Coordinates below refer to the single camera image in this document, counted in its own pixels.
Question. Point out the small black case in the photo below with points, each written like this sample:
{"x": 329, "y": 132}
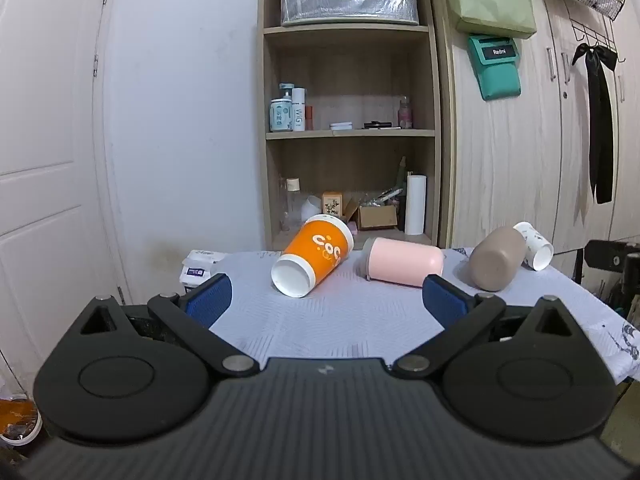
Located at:
{"x": 377, "y": 124}

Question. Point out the light wooden wardrobe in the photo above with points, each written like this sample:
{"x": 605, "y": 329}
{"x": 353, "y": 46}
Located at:
{"x": 500, "y": 170}

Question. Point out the white door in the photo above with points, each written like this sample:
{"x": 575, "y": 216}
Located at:
{"x": 45, "y": 160}

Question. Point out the taupe cup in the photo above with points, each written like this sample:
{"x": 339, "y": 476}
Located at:
{"x": 495, "y": 260}

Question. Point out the orange bowl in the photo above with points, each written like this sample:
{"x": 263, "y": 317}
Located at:
{"x": 17, "y": 415}

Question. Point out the black stand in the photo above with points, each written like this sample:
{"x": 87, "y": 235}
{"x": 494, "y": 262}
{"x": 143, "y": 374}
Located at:
{"x": 612, "y": 260}

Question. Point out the teal pump bottle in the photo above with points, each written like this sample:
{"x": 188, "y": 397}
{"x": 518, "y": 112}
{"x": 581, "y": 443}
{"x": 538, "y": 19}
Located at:
{"x": 280, "y": 116}

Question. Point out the teal pouch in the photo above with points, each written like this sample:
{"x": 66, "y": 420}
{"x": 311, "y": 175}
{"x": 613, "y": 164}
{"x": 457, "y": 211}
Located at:
{"x": 497, "y": 75}

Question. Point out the white round compact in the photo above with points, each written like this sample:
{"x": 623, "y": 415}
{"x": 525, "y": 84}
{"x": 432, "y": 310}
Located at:
{"x": 341, "y": 125}

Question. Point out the white tissue pack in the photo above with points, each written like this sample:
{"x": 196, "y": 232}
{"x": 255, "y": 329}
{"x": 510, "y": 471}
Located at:
{"x": 197, "y": 267}

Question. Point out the floral small box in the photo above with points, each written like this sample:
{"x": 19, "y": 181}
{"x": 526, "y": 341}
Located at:
{"x": 332, "y": 205}

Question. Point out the wooden shelf unit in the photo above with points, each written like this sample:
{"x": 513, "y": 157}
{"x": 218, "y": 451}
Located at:
{"x": 350, "y": 30}

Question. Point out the pink cup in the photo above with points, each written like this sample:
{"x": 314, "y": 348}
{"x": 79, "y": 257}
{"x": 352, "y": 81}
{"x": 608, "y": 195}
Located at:
{"x": 405, "y": 260}

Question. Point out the brown cardboard box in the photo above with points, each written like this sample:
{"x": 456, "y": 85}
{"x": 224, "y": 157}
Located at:
{"x": 377, "y": 217}

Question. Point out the white paper roll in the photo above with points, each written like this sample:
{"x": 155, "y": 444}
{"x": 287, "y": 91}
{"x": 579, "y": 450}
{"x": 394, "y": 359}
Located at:
{"x": 415, "y": 205}

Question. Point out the green fabric bag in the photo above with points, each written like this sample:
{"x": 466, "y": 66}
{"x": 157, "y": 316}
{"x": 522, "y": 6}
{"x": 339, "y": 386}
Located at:
{"x": 492, "y": 5}

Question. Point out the white printed paper cup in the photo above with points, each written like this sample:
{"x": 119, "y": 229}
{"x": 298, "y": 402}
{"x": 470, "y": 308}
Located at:
{"x": 532, "y": 246}

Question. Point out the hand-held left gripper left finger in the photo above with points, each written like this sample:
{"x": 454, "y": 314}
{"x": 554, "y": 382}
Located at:
{"x": 210, "y": 301}

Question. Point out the black ribbon bow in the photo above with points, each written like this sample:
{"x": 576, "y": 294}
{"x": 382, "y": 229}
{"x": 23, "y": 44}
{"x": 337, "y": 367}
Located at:
{"x": 600, "y": 110}

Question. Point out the white slim bottle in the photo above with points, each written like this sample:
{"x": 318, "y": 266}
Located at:
{"x": 298, "y": 112}

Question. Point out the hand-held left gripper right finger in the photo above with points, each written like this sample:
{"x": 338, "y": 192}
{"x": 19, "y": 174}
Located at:
{"x": 442, "y": 301}

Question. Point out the white patterned tablecloth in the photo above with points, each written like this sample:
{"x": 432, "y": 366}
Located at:
{"x": 345, "y": 320}

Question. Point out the pink bottle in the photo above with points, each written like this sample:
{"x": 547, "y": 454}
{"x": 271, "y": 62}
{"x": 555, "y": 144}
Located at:
{"x": 405, "y": 116}

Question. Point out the clear bottle beige cap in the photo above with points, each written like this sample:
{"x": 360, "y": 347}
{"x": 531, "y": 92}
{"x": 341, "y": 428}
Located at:
{"x": 292, "y": 205}

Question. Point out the orange paper cup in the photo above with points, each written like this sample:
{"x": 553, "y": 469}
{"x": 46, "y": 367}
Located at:
{"x": 320, "y": 250}

